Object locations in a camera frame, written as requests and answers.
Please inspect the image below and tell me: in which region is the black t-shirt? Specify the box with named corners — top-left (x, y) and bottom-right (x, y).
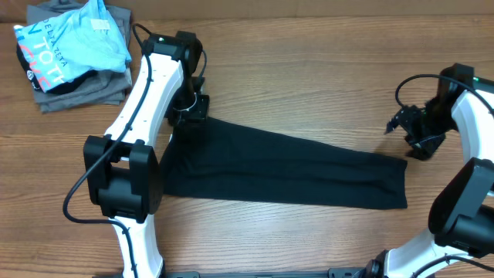
top-left (160, 118), bottom-right (408, 210)

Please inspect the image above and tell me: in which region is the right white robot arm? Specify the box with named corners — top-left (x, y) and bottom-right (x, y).
top-left (343, 63), bottom-right (493, 278)

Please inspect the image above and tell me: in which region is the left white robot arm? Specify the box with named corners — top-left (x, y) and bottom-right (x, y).
top-left (83, 31), bottom-right (209, 277)

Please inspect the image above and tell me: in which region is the folded black shirt in pile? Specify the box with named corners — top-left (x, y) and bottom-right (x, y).
top-left (16, 45), bottom-right (97, 95)

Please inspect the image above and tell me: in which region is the light blue printed shirt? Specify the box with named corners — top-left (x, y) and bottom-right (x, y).
top-left (14, 0), bottom-right (131, 90)

